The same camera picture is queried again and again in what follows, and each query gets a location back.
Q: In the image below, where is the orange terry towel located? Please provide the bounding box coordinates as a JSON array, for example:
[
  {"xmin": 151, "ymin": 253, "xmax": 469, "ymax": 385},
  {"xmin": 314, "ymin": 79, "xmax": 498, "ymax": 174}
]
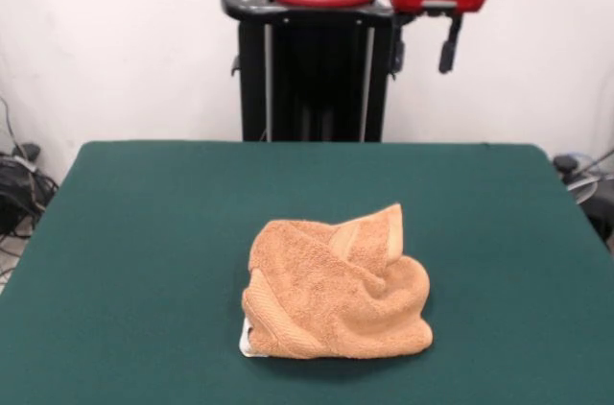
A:
[{"xmin": 238, "ymin": 202, "xmax": 436, "ymax": 359}]

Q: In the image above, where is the dark green table cloth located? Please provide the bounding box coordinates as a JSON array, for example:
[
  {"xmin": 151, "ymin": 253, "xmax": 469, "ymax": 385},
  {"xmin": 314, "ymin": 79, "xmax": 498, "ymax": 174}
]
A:
[{"xmin": 0, "ymin": 139, "xmax": 614, "ymax": 405}]

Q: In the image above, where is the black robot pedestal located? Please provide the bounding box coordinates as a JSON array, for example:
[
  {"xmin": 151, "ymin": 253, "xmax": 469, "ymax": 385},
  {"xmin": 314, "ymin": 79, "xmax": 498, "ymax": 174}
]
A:
[{"xmin": 220, "ymin": 0, "xmax": 418, "ymax": 143}]

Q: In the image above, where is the black cable tangle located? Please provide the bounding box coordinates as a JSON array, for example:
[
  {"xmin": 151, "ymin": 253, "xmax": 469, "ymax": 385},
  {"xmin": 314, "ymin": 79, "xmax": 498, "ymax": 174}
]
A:
[{"xmin": 0, "ymin": 97, "xmax": 61, "ymax": 281}]

